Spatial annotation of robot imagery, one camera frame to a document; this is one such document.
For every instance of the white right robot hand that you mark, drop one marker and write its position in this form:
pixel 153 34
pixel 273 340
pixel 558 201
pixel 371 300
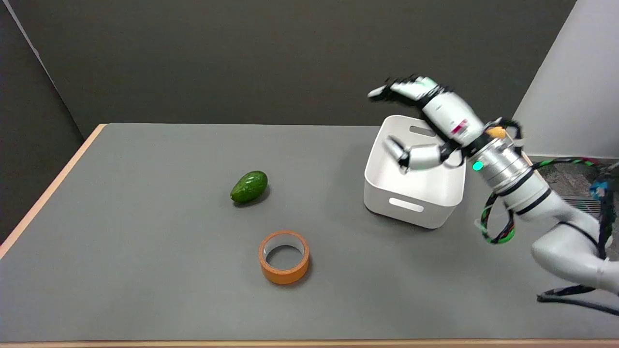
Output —
pixel 447 113

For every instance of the yellow tape roll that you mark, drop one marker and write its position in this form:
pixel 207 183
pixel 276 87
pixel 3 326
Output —
pixel 284 257

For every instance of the yellow pear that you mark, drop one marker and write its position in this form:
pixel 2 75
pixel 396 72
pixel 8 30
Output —
pixel 496 132

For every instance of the white plastic bin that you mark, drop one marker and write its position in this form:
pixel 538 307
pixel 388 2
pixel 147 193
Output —
pixel 415 186

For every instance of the floor vent grille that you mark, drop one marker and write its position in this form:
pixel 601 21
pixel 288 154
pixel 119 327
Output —
pixel 582 203

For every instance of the green avocado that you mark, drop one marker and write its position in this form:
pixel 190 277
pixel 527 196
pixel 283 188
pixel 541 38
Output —
pixel 249 186

